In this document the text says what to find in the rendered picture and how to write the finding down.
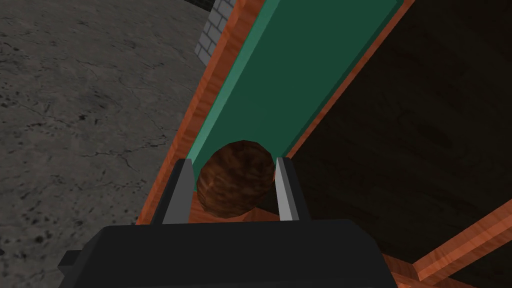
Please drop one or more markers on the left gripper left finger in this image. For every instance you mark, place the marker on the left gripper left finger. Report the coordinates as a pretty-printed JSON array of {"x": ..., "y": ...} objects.
[{"x": 180, "y": 196}]

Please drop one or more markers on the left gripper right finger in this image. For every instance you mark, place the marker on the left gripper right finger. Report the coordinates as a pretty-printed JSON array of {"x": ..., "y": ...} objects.
[{"x": 287, "y": 192}]

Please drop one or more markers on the brown round door knob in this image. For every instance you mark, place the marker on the brown round door knob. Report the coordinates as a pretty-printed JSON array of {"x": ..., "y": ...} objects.
[{"x": 236, "y": 180}]

